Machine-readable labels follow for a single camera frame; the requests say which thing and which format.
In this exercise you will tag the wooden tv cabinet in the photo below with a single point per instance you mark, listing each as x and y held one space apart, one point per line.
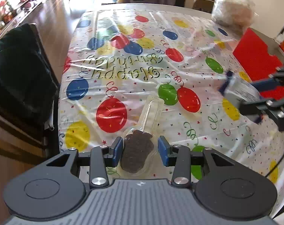
22 11

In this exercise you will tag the clear plastic bag with food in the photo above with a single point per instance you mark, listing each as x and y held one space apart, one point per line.
236 14

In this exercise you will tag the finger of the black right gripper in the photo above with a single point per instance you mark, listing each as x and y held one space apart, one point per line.
253 108

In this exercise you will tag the red cardboard shoe box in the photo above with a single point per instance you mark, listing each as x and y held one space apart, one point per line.
258 54

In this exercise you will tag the balloon birthday tablecloth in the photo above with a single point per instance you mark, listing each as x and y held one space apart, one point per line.
119 57

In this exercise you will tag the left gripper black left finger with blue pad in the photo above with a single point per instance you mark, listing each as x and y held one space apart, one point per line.
102 157

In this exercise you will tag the white blue snack pouch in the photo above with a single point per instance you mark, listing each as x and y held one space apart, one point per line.
237 90

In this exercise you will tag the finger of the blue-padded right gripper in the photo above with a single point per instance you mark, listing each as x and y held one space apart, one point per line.
266 85

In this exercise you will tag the chocolate lollipop clear wrapper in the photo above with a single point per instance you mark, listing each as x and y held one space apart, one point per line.
141 141

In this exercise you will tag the dark chair with black cloth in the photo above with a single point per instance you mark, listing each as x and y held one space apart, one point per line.
28 89

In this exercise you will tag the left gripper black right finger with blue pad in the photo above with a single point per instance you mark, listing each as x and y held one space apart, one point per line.
177 156

